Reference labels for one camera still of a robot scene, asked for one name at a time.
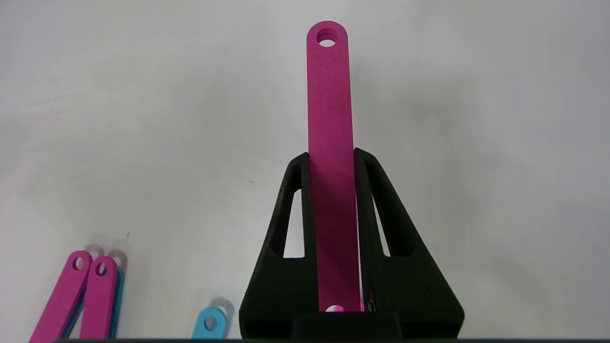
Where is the long blue bar orange dot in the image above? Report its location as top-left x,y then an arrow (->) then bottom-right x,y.
192,306 -> 229,340

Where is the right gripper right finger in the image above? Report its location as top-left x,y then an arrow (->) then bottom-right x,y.
353,147 -> 466,340

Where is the short pink bar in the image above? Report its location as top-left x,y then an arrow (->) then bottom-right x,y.
306,20 -> 364,314

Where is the long pink bar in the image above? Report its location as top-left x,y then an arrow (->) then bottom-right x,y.
78,256 -> 126,340
29,251 -> 94,340

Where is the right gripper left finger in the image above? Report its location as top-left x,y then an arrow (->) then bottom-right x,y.
239,152 -> 319,340

